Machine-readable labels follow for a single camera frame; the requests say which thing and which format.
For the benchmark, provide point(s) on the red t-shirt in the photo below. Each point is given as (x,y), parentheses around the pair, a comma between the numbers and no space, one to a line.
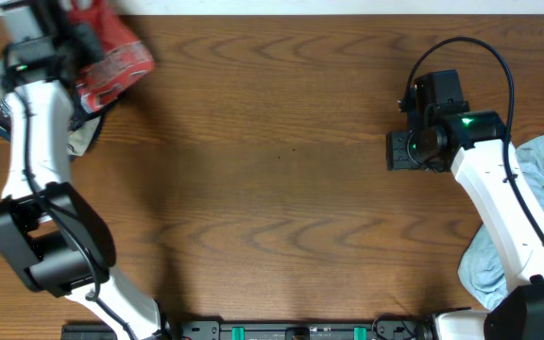
(125,61)

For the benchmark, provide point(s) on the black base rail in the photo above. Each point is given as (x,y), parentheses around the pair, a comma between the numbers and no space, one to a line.
(385,328)

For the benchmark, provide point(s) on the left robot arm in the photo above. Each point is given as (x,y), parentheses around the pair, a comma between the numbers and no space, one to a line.
(50,236)

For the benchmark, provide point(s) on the black patterned folded shirt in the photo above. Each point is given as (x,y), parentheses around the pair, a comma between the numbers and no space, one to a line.
(55,111)

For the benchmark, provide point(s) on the navy folded garment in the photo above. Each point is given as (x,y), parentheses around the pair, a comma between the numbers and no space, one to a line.
(80,141)

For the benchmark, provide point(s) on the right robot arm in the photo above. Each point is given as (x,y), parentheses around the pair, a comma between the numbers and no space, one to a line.
(445,135)

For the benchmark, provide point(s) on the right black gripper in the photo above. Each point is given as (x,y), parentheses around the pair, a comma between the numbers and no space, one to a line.
(397,151)

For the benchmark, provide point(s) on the light blue t-shirt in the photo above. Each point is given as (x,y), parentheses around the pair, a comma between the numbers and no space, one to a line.
(506,186)

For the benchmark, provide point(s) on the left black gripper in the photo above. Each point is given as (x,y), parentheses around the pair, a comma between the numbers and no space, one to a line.
(84,32)

